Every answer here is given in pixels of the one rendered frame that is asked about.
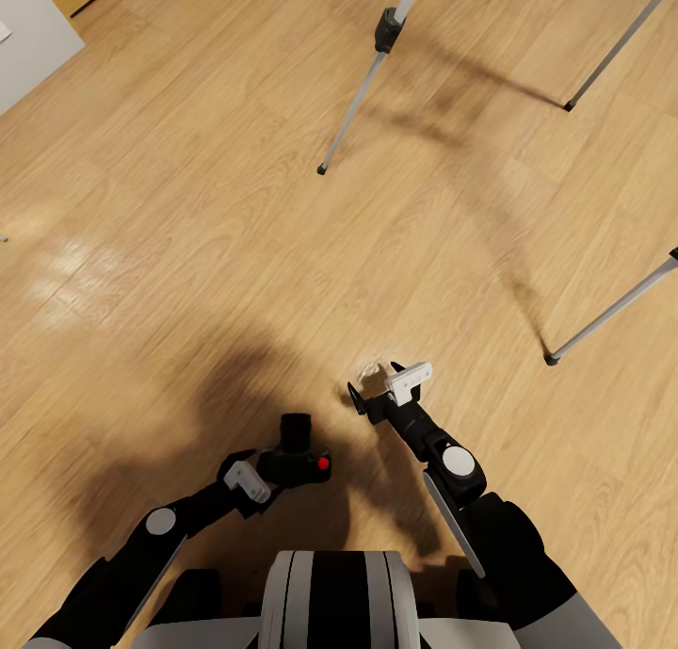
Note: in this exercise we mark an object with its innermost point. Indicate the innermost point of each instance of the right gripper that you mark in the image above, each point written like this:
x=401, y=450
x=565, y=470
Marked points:
x=380, y=408

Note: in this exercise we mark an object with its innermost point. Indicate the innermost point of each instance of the digital camera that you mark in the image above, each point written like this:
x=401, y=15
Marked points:
x=293, y=461

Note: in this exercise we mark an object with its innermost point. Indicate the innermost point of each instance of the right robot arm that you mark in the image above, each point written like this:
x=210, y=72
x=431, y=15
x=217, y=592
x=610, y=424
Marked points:
x=540, y=603

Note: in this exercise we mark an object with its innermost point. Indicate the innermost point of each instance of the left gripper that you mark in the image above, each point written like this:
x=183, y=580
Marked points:
x=226, y=500

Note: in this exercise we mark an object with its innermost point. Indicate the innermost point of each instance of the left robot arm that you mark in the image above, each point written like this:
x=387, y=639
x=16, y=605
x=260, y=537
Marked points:
x=106, y=600

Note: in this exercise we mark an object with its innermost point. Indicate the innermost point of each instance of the robot trunk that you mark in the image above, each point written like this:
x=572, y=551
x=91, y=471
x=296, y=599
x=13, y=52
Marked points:
x=339, y=600

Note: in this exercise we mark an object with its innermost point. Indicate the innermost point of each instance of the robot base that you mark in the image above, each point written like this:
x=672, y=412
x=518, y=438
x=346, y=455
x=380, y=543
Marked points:
x=190, y=619

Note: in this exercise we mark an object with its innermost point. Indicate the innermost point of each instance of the camera tripod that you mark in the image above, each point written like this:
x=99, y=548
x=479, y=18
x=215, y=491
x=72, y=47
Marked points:
x=389, y=28

